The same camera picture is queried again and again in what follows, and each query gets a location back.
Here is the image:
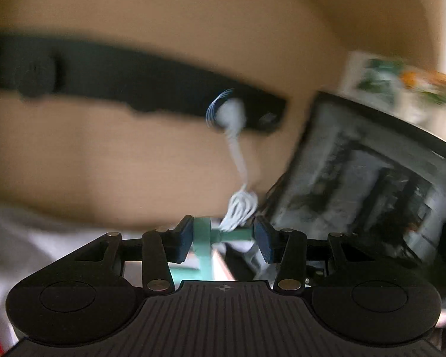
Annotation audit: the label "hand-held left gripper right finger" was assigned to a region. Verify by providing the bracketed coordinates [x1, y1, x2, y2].
[253, 216, 374, 294]

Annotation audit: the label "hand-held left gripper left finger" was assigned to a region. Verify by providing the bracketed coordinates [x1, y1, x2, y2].
[73, 215, 194, 294]

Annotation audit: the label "green plastic piece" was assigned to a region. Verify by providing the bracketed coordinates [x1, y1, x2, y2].
[170, 216, 257, 282]

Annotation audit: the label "black framed screen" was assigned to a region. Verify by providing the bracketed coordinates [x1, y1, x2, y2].
[262, 91, 446, 307]

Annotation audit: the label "white cloth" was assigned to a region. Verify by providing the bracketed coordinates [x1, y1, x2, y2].
[0, 204, 164, 346]

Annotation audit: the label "black power strip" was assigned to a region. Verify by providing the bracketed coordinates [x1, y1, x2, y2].
[0, 33, 288, 134]

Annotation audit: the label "green and orange printed packet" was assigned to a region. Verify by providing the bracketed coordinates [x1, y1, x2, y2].
[339, 51, 446, 121]

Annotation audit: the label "white plug with cable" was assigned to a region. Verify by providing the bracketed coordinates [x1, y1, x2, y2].
[206, 88, 259, 232]

